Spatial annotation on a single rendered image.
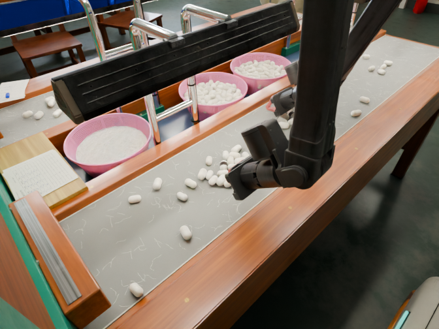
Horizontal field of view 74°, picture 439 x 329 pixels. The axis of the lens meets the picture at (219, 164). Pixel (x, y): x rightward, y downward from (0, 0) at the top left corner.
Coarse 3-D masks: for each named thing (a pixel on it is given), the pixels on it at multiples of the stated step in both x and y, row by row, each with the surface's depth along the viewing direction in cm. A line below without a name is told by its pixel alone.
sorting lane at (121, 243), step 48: (384, 48) 144; (432, 48) 142; (384, 96) 111; (240, 144) 92; (144, 192) 78; (192, 192) 78; (96, 240) 67; (144, 240) 67; (192, 240) 67; (144, 288) 59
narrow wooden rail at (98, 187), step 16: (384, 32) 154; (288, 80) 117; (256, 96) 108; (224, 112) 101; (240, 112) 101; (192, 128) 94; (208, 128) 94; (160, 144) 89; (176, 144) 89; (192, 144) 92; (144, 160) 84; (160, 160) 85; (112, 176) 79; (128, 176) 80; (96, 192) 75; (64, 208) 71; (80, 208) 74
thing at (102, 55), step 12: (72, 0) 84; (84, 0) 80; (132, 0) 88; (96, 24) 83; (96, 36) 85; (144, 36) 95; (96, 48) 88; (120, 48) 92; (132, 48) 94; (156, 96) 110; (120, 108) 102; (156, 108) 113
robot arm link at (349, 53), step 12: (372, 0) 67; (384, 0) 65; (396, 0) 64; (372, 12) 67; (384, 12) 66; (360, 24) 70; (372, 24) 68; (384, 24) 70; (348, 36) 73; (360, 36) 71; (372, 36) 70; (348, 48) 74; (360, 48) 72; (348, 60) 75; (348, 72) 79
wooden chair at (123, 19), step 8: (128, 8) 295; (96, 16) 269; (112, 16) 283; (120, 16) 283; (128, 16) 282; (144, 16) 281; (152, 16) 280; (160, 16) 283; (104, 24) 269; (112, 24) 266; (120, 24) 266; (128, 24) 265; (160, 24) 288; (104, 32) 277; (104, 40) 283; (112, 48) 286
